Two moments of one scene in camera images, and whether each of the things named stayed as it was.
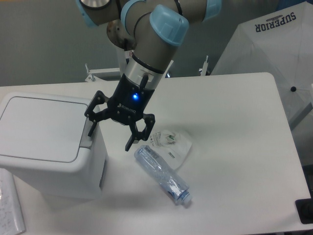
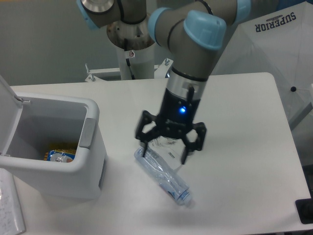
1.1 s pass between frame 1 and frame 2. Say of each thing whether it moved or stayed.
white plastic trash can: moved
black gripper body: moved
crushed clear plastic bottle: stayed
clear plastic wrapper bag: stayed
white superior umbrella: stayed
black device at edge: stayed
